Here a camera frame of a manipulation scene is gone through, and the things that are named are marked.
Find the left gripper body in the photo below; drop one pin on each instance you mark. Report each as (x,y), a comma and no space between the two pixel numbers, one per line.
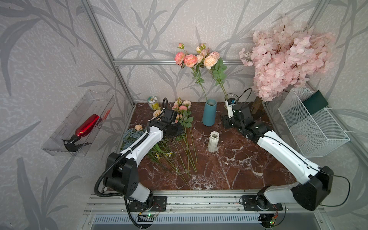
(176,130)

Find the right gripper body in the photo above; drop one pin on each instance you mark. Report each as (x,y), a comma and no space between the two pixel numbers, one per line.
(228,122)

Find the cream peach rose stem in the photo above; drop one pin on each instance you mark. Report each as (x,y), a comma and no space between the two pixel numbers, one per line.
(214,64)

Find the pink peach rose stem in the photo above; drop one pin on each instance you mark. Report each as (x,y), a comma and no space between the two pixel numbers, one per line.
(183,59)

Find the pink white rose stem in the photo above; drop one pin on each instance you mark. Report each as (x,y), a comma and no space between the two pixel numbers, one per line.
(203,52)

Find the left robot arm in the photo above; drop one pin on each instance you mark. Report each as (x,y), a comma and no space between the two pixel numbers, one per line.
(121,177)

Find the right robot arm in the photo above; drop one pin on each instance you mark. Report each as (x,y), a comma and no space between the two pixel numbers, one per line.
(313,182)

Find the clear glass vase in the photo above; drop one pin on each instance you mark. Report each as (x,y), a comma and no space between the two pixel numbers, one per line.
(230,96)

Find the small white yellow flowers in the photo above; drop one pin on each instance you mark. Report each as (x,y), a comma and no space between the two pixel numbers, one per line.
(163,155)

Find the teal ceramic vase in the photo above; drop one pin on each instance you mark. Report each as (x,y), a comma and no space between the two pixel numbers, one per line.
(209,114)

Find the white ribbed vase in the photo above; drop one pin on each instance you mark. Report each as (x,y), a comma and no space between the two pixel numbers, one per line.
(213,141)

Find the pale peach rose cluster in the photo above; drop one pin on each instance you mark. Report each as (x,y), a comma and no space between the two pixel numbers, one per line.
(156,113)

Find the pink rose bunch with leaves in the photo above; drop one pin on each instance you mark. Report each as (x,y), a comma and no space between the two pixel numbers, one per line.
(186,140)

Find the small tape roll jar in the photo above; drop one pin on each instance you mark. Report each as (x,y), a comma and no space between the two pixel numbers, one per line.
(153,102)

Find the peach rose on hydrangea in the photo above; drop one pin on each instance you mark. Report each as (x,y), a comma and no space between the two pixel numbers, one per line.
(138,127)

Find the blue hydrangea flower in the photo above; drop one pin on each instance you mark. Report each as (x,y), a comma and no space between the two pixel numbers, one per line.
(130,136)

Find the pink cherry blossom tree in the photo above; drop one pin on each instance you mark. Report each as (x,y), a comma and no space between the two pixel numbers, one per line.
(284,56)

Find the dark green card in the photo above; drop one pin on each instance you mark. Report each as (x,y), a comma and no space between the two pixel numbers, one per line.
(315,103)

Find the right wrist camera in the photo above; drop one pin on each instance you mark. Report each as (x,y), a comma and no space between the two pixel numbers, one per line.
(229,106)

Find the white wire mesh basket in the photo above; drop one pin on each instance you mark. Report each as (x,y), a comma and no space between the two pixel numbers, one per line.
(316,135)

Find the clear plastic wall bin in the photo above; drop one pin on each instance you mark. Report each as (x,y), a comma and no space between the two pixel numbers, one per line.
(92,102)

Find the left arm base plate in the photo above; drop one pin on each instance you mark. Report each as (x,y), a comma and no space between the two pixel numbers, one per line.
(154,203)

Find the aluminium front rail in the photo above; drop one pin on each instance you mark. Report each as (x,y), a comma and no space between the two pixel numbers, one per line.
(177,202)

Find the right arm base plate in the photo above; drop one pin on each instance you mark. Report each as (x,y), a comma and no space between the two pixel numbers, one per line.
(254,203)

